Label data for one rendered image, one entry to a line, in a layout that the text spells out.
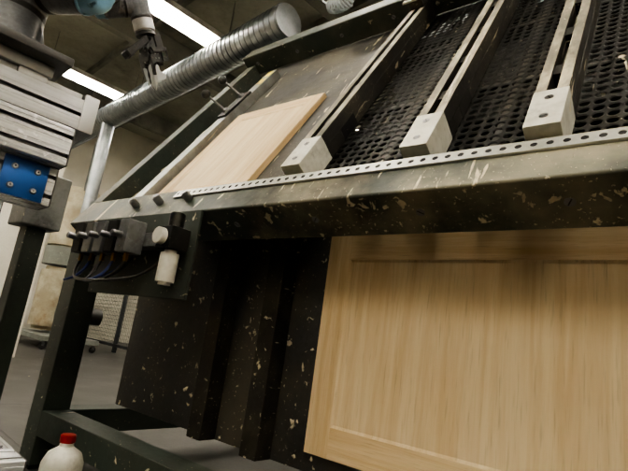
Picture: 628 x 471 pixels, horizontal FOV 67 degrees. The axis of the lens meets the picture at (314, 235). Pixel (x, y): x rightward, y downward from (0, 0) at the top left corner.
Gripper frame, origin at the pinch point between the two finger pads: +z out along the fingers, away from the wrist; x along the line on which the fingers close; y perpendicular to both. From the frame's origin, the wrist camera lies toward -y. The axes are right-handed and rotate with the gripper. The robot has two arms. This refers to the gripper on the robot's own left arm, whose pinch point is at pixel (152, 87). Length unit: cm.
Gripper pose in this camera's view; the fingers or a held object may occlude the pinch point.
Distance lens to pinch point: 196.2
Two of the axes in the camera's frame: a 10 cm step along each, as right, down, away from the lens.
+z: 2.0, 9.7, 1.2
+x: -7.0, 0.6, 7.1
